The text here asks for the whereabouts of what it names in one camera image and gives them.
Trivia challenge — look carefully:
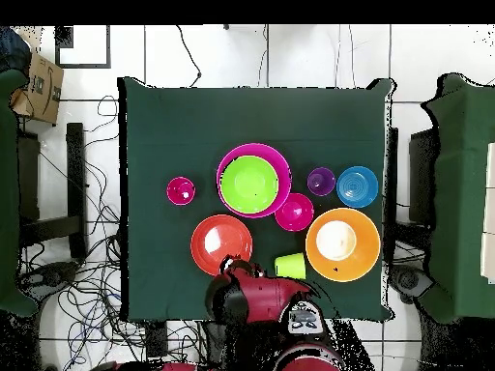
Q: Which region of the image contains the green bowl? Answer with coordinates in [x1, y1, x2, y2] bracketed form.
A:
[219, 155, 279, 214]

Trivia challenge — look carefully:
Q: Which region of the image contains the wide red-orange bowl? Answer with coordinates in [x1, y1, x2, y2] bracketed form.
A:
[189, 214, 253, 277]

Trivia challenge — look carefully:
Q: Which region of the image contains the green cup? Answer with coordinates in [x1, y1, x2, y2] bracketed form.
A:
[274, 252, 307, 280]

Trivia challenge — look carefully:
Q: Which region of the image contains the small crimson bowl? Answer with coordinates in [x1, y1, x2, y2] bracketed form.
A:
[275, 192, 315, 233]

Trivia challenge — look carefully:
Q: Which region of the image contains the large pink bowl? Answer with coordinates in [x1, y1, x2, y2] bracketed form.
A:
[215, 142, 293, 219]

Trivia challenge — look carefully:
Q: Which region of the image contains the crimson cup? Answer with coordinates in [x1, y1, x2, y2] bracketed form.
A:
[165, 176, 197, 207]

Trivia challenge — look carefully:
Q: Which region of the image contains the purple cup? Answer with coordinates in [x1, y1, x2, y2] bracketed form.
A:
[306, 166, 336, 197]

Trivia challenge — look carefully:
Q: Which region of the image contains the dark green tablecloth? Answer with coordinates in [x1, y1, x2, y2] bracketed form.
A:
[117, 75, 395, 323]

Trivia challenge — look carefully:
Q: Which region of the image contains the blue bowl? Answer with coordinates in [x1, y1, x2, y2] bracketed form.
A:
[335, 165, 380, 210]

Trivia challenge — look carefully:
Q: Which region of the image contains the large orange bowl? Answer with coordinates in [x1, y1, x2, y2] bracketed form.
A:
[305, 207, 382, 283]

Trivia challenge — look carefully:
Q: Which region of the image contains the black power strip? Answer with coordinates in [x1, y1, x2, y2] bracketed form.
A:
[145, 320, 168, 358]

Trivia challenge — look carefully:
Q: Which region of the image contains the green covered side table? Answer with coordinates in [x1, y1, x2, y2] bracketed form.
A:
[419, 72, 495, 325]
[0, 68, 40, 318]

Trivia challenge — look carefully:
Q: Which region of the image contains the cardboard box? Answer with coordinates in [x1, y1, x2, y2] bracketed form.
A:
[9, 51, 65, 126]

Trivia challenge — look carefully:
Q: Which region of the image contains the dark blue bag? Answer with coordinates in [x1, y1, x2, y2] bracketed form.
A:
[0, 25, 33, 74]

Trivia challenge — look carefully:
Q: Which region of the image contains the black floor cable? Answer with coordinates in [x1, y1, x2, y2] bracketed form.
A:
[175, 24, 202, 88]

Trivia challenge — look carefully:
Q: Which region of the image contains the black wooden frame stand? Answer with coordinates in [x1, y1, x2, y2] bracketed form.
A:
[16, 122, 88, 259]

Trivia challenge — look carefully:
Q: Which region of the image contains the black pedestal leg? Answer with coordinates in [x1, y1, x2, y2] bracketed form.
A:
[390, 264, 434, 306]
[16, 260, 80, 297]

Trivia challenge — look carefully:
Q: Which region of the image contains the square black floor frame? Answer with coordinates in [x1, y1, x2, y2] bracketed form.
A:
[53, 24, 112, 70]

